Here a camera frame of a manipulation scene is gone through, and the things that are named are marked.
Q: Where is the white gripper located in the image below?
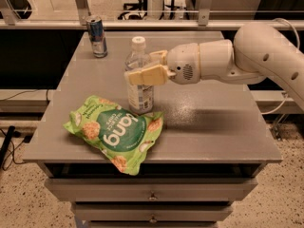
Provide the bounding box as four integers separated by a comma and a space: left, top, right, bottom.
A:
124, 43, 200, 86

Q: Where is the clear plastic water bottle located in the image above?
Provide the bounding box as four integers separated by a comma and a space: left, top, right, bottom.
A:
125, 36, 154, 115

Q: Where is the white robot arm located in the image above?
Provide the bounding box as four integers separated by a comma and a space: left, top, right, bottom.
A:
124, 21, 304, 109

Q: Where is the green rice chip bag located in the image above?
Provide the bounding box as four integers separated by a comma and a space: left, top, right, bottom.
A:
64, 96, 163, 176

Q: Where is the metal railing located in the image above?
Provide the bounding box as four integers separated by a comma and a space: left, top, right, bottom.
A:
1, 0, 304, 30

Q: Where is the blue silver energy drink can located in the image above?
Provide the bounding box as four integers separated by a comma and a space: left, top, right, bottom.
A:
85, 15, 107, 58

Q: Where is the grey drawer cabinet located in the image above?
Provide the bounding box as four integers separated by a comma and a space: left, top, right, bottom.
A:
25, 32, 281, 228

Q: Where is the upper drawer knob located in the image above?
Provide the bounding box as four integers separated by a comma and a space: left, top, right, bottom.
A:
148, 192, 158, 201

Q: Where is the drawer knob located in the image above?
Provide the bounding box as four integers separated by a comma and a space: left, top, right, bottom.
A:
149, 216, 158, 223
148, 192, 158, 201

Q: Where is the lower drawer knob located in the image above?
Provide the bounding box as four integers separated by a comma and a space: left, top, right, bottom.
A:
149, 216, 158, 223

